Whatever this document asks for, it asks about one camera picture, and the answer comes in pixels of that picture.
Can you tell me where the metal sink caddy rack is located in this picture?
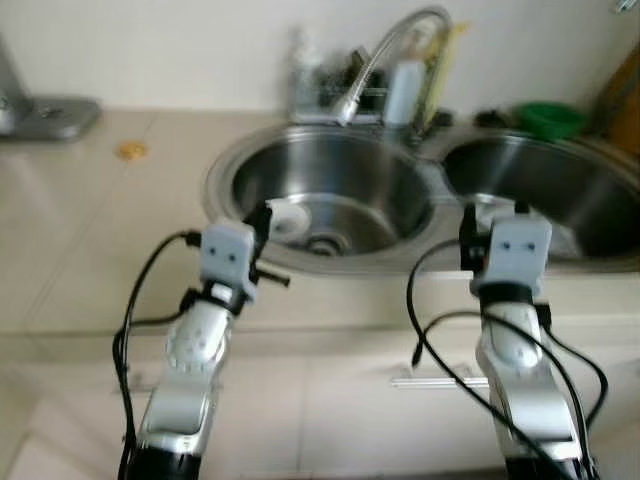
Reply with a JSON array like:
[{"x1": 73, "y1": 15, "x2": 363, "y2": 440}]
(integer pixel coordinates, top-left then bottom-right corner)
[{"x1": 289, "y1": 84, "x2": 442, "y2": 128}]

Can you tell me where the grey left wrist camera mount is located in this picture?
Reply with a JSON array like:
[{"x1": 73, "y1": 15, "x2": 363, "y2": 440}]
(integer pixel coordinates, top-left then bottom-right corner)
[{"x1": 199, "y1": 221, "x2": 260, "y2": 303}]

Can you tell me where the small white bowl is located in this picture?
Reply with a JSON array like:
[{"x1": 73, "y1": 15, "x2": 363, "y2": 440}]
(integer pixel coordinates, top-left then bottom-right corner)
[{"x1": 267, "y1": 199, "x2": 314, "y2": 247}]

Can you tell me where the clear pump bottle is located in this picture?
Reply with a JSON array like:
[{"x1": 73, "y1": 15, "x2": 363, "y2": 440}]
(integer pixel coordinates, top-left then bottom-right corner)
[{"x1": 289, "y1": 25, "x2": 332, "y2": 117}]

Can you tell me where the yellow dish cloth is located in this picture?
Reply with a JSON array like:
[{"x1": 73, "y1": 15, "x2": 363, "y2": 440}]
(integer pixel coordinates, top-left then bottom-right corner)
[{"x1": 424, "y1": 21, "x2": 472, "y2": 133}]

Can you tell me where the grey metal base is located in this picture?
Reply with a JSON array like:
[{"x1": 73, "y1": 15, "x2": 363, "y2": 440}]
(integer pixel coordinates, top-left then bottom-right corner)
[{"x1": 0, "y1": 30, "x2": 102, "y2": 142}]

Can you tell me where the green plastic bowl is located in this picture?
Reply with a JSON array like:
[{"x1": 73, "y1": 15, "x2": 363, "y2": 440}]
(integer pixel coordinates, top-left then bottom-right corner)
[{"x1": 514, "y1": 100, "x2": 590, "y2": 142}]

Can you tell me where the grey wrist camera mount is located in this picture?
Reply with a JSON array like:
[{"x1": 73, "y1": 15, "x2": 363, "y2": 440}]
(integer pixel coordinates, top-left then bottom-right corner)
[
  {"x1": 484, "y1": 214, "x2": 554, "y2": 300},
  {"x1": 199, "y1": 221, "x2": 260, "y2": 303}
]

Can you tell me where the brown wooden cutting board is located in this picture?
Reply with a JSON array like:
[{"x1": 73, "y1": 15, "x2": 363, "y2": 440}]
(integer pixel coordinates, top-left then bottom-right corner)
[{"x1": 594, "y1": 44, "x2": 640, "y2": 158}]

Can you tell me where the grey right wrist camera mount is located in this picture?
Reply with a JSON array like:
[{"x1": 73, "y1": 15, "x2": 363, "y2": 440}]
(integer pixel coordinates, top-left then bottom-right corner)
[{"x1": 484, "y1": 214, "x2": 554, "y2": 300}]

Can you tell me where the small orange scrap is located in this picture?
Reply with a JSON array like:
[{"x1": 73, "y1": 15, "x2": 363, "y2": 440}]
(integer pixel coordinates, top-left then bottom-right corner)
[{"x1": 114, "y1": 140, "x2": 149, "y2": 162}]

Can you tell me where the stainless steel double sink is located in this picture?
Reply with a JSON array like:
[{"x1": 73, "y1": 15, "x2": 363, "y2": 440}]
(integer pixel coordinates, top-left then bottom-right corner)
[{"x1": 203, "y1": 120, "x2": 640, "y2": 277}]

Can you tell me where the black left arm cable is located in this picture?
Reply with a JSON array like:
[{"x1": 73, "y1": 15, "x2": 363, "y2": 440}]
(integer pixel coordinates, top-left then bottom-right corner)
[{"x1": 111, "y1": 229, "x2": 207, "y2": 480}]

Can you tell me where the chrome gooseneck faucet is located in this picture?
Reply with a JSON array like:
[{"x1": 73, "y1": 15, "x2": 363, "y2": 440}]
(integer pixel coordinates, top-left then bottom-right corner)
[{"x1": 334, "y1": 7, "x2": 454, "y2": 127}]

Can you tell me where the silver cabinet handle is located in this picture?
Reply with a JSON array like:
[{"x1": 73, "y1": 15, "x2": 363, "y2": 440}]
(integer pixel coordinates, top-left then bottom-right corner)
[{"x1": 389, "y1": 364, "x2": 483, "y2": 390}]

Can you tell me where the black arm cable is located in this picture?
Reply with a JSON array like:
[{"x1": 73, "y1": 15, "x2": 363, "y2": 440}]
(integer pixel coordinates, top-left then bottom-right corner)
[
  {"x1": 404, "y1": 237, "x2": 612, "y2": 473},
  {"x1": 111, "y1": 229, "x2": 207, "y2": 480}
]

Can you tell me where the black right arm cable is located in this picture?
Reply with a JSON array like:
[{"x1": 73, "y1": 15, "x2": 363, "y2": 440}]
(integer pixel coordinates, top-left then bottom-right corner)
[{"x1": 404, "y1": 237, "x2": 612, "y2": 473}]

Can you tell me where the pale dish soap bottle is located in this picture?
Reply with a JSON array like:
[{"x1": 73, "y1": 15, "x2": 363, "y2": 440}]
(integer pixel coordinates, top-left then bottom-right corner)
[{"x1": 384, "y1": 54, "x2": 430, "y2": 129}]

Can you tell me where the small black scrubber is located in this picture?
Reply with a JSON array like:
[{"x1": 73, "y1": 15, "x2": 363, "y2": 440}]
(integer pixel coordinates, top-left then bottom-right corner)
[{"x1": 474, "y1": 108, "x2": 507, "y2": 130}]

